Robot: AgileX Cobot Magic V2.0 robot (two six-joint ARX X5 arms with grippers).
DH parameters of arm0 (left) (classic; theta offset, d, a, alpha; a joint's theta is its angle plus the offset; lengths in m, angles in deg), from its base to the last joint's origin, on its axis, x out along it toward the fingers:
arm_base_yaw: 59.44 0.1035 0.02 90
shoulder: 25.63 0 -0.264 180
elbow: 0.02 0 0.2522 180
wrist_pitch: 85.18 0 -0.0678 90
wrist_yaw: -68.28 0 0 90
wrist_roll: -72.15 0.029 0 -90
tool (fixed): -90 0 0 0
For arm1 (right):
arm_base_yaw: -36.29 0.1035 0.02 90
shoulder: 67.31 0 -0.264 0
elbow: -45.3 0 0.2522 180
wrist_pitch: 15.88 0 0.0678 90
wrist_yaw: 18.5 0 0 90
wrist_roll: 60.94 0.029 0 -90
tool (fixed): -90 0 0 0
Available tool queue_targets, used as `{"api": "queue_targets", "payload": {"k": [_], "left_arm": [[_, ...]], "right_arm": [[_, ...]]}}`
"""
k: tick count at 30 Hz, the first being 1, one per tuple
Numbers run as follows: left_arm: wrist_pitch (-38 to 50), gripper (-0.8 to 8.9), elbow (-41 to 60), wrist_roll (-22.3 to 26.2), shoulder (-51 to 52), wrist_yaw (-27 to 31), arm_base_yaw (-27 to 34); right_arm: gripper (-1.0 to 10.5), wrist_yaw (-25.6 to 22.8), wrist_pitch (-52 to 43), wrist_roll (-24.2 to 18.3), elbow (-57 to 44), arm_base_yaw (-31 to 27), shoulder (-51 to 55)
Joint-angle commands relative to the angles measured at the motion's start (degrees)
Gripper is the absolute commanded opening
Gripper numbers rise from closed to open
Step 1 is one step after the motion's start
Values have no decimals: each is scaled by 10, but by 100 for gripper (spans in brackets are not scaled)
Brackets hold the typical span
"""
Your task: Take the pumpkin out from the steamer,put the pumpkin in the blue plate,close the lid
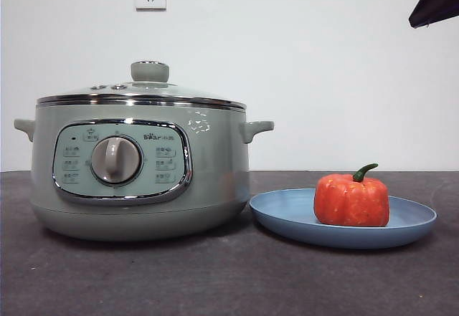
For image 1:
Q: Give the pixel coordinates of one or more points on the pale green electric steamer pot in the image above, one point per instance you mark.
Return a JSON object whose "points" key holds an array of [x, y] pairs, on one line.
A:
{"points": [[215, 187]]}

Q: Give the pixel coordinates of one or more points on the orange pumpkin with green stem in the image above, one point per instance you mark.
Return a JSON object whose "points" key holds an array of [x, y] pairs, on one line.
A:
{"points": [[351, 205]]}

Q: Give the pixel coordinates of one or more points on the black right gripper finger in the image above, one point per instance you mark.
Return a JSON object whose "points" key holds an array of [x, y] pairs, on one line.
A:
{"points": [[439, 2]]}

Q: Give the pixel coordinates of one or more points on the blue round plate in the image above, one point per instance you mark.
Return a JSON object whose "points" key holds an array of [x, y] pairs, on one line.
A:
{"points": [[283, 212]]}

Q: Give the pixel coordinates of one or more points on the glass lid with green knob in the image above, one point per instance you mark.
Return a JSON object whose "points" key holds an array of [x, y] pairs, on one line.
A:
{"points": [[150, 71]]}

